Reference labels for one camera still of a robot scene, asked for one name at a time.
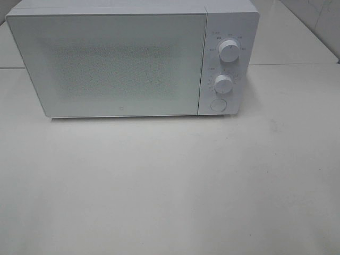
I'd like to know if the round door release button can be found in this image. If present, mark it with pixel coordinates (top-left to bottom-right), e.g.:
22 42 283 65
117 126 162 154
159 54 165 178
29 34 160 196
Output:
210 99 227 112

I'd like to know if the white timer knob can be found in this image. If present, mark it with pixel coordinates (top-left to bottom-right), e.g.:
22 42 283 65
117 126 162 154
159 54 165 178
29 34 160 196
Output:
214 74 234 94

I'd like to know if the white microwave door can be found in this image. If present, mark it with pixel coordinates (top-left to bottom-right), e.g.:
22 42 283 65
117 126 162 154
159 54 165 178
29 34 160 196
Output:
8 14 206 118

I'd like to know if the white upper power knob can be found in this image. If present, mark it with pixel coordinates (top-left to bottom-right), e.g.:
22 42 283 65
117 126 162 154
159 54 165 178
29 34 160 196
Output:
218 38 241 63

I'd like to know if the white microwave oven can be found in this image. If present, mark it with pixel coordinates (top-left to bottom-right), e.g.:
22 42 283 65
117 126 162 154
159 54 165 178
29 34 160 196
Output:
6 1 260 116

